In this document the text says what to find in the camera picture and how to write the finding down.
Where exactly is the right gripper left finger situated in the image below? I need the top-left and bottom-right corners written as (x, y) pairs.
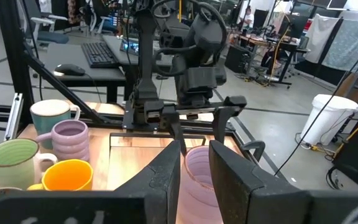
top-left (115, 140), bottom-right (181, 224)

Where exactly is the silver metal bracket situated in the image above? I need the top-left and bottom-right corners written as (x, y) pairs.
top-left (4, 92), bottom-right (24, 141)

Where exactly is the pink mug brown rim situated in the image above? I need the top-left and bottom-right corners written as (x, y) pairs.
top-left (178, 145), bottom-right (224, 224)

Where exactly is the white trash bin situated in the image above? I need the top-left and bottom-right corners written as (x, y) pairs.
top-left (300, 94), bottom-right (358, 146)

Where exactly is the black keyboard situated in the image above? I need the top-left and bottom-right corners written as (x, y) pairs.
top-left (81, 42), bottom-right (121, 68)

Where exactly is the long black floor cable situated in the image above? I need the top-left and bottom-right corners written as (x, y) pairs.
top-left (273, 40), bottom-right (358, 177)

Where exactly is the white hanging cloth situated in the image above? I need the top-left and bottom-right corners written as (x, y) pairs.
top-left (305, 14), bottom-right (343, 65)

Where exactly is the teal mug white handle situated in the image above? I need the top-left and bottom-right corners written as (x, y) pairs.
top-left (29, 99), bottom-right (81, 150)

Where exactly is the gray patterned cloth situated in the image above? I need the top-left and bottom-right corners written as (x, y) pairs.
top-left (321, 18), bottom-right (358, 72)

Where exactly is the lilac ribbed mug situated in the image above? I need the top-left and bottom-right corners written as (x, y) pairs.
top-left (35, 119), bottom-right (90, 162)

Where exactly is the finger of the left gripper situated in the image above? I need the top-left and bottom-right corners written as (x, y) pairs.
top-left (162, 105), bottom-right (188, 156)
top-left (213, 96), bottom-right (247, 144)

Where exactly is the black computer tower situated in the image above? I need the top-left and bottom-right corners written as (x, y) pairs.
top-left (224, 45), bottom-right (254, 74)

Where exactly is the black clamp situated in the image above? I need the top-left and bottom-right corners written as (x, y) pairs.
top-left (240, 140), bottom-right (266, 162)

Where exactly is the person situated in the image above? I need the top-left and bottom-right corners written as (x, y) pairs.
top-left (239, 5), bottom-right (255, 30)

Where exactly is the yellow faceted mug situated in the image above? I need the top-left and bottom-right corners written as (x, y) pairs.
top-left (26, 159), bottom-right (94, 191)

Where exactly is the black computer mouse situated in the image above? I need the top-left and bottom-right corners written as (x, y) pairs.
top-left (53, 63), bottom-right (86, 77)

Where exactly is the white blue office chair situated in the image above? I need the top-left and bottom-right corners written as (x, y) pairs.
top-left (29, 14), bottom-right (71, 47)

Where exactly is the green mug white handle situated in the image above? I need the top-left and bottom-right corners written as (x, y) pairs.
top-left (0, 138), bottom-right (58, 190)

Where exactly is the dark gray desk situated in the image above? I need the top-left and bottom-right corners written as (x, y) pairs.
top-left (37, 42), bottom-right (127, 103)
top-left (101, 34), bottom-right (173, 103)

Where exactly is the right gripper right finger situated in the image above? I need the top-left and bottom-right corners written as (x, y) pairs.
top-left (209, 140), bottom-right (309, 224)

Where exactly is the small lit screen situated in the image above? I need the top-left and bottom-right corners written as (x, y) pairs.
top-left (119, 37), bottom-right (140, 57)

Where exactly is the cluttered wooden desk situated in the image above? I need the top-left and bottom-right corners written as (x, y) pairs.
top-left (228, 27), bottom-right (310, 90)

